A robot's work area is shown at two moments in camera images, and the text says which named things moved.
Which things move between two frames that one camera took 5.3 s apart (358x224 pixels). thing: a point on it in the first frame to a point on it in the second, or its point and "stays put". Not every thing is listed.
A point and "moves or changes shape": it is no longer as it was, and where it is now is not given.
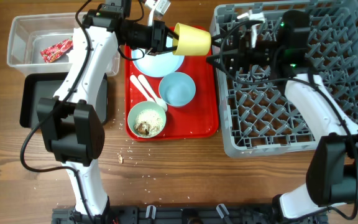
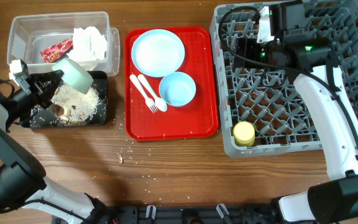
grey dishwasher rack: [257, 113] stays put
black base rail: [183, 214] stays put
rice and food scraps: [148, 122] moves or changes shape
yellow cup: [192, 41] to [243, 134]
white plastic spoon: [151, 93] stays put
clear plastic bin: [44, 42] stays put
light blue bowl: [177, 89] stays put
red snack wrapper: [55, 51] stays put
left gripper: [158, 37] to [40, 93]
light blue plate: [159, 65] stays put
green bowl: [146, 119] moves or changes shape
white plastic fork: [143, 91] stays put
